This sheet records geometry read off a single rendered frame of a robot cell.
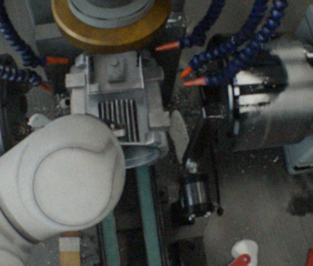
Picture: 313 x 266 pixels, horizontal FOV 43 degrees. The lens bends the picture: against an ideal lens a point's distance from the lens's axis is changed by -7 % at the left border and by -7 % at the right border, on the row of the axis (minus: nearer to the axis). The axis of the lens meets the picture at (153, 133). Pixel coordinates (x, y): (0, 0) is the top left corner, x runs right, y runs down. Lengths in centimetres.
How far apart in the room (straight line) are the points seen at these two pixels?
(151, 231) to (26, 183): 57
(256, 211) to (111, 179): 75
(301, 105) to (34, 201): 59
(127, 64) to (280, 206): 55
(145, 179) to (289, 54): 41
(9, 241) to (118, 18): 33
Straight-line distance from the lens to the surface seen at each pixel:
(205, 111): 64
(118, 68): 80
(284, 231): 111
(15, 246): 44
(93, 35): 59
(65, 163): 36
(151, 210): 92
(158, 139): 79
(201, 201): 81
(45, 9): 95
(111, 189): 37
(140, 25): 60
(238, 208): 108
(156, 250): 91
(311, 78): 84
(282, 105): 81
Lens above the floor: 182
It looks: 69 degrees down
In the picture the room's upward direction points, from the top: 10 degrees clockwise
